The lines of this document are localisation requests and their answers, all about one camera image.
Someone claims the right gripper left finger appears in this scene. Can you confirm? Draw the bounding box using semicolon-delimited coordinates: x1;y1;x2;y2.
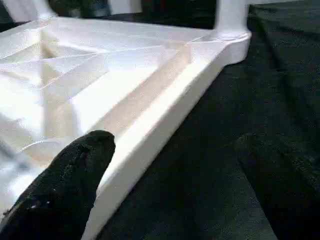
0;129;118;240

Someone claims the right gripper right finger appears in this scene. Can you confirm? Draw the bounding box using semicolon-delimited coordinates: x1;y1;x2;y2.
234;134;320;240

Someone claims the white plastic table leg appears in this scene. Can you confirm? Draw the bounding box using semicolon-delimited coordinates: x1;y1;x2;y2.
34;0;55;22
214;0;251;39

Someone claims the black work mat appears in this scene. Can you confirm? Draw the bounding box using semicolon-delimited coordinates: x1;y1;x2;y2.
0;0;320;240

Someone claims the white glass-door cabinet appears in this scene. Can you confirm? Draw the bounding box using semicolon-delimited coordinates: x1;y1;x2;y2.
0;0;144;19

